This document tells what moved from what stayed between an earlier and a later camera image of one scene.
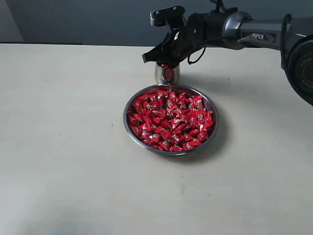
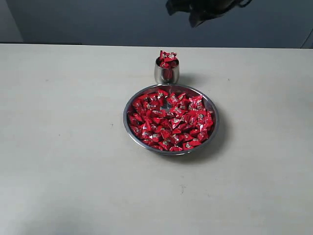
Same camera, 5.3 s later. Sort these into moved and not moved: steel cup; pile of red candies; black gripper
Moved: black gripper
Not moved: steel cup; pile of red candies
